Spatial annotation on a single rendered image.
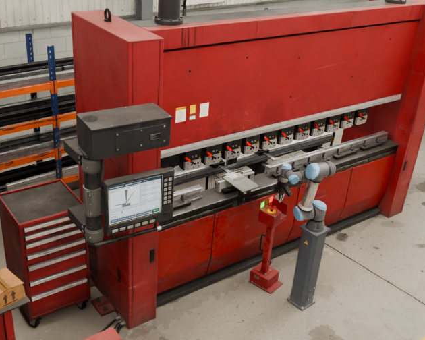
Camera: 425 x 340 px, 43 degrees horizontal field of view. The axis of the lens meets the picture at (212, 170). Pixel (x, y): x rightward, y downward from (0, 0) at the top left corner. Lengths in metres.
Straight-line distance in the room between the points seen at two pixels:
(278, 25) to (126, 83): 1.41
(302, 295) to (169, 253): 1.19
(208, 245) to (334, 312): 1.23
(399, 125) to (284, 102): 1.75
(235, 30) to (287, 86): 0.82
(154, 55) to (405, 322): 3.08
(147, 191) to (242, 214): 1.56
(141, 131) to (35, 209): 1.32
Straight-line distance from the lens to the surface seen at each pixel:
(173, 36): 3.75
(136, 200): 3.32
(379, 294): 5.25
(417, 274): 5.65
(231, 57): 4.12
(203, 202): 4.43
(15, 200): 4.31
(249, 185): 4.48
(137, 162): 3.69
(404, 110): 5.96
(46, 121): 5.51
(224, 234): 4.70
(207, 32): 3.90
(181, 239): 4.42
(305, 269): 4.62
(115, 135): 3.09
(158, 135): 3.21
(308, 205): 4.23
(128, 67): 3.40
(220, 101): 4.18
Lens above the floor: 3.17
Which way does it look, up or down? 28 degrees down
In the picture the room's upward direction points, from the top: 5 degrees clockwise
